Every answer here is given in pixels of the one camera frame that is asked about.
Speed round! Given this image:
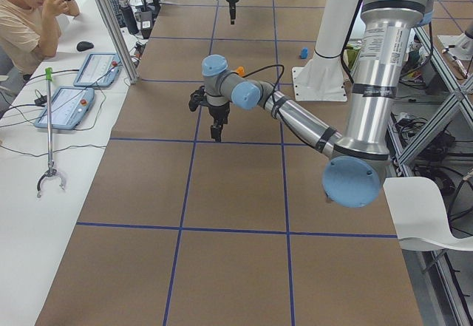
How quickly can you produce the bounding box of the reacher grabber tool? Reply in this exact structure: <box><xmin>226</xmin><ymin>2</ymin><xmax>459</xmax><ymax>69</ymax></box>
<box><xmin>36</xmin><ymin>67</ymin><xmax>66</xmax><ymax>198</ymax></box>

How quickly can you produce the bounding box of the orange trapezoid block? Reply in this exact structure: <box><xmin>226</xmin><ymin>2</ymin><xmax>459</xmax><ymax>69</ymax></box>
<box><xmin>236</xmin><ymin>67</ymin><xmax>245</xmax><ymax>77</ymax></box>

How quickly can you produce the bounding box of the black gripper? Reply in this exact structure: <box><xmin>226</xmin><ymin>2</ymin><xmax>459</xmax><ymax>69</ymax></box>
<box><xmin>226</xmin><ymin>0</ymin><xmax>237</xmax><ymax>25</ymax></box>
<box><xmin>208</xmin><ymin>103</ymin><xmax>230</xmax><ymax>142</ymax></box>

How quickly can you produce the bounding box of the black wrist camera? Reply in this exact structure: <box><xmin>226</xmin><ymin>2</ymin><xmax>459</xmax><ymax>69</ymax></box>
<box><xmin>188</xmin><ymin>86</ymin><xmax>206</xmax><ymax>112</ymax></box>

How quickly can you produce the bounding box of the teach pendant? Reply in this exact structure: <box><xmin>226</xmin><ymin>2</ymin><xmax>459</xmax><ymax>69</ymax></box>
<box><xmin>73</xmin><ymin>52</ymin><xmax>121</xmax><ymax>87</ymax></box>
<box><xmin>51</xmin><ymin>86</ymin><xmax>95</xmax><ymax>130</ymax></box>

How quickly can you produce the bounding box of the teach pendant near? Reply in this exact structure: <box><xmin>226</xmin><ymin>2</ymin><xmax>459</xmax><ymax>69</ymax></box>
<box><xmin>51</xmin><ymin>86</ymin><xmax>95</xmax><ymax>130</ymax></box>

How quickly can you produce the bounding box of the black water bottle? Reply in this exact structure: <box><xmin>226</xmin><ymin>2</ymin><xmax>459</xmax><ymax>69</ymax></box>
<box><xmin>120</xmin><ymin>5</ymin><xmax>140</xmax><ymax>35</ymax></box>

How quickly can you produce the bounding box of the blue block near pedestal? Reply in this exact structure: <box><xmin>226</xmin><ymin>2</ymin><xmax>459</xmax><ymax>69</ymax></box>
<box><xmin>299</xmin><ymin>47</ymin><xmax>309</xmax><ymax>59</ymax></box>

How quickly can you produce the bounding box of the man in beige shirt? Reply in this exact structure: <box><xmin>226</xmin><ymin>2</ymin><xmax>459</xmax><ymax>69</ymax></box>
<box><xmin>1</xmin><ymin>0</ymin><xmax>80</xmax><ymax>81</ymax></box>

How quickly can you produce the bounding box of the aluminium frame post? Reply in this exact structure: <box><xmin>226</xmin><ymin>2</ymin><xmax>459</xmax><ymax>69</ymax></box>
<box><xmin>95</xmin><ymin>0</ymin><xmax>139</xmax><ymax>84</ymax></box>

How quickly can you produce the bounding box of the white chair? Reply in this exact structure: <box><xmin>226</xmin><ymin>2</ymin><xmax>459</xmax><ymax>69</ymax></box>
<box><xmin>384</xmin><ymin>177</ymin><xmax>472</xmax><ymax>251</ymax></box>

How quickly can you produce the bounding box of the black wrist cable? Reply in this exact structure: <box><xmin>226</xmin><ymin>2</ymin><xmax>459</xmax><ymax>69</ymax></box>
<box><xmin>239</xmin><ymin>64</ymin><xmax>286</xmax><ymax>120</ymax></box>

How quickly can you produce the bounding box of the black computer mouse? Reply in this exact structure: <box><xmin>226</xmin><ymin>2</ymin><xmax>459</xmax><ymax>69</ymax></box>
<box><xmin>76</xmin><ymin>41</ymin><xmax>94</xmax><ymax>52</ymax></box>

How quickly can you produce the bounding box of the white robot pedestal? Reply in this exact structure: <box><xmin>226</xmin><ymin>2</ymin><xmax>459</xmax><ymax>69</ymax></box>
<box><xmin>293</xmin><ymin>0</ymin><xmax>360</xmax><ymax>102</ymax></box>

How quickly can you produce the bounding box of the teach pendant far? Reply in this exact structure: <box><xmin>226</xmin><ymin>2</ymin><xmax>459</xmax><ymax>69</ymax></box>
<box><xmin>73</xmin><ymin>52</ymin><xmax>121</xmax><ymax>87</ymax></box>

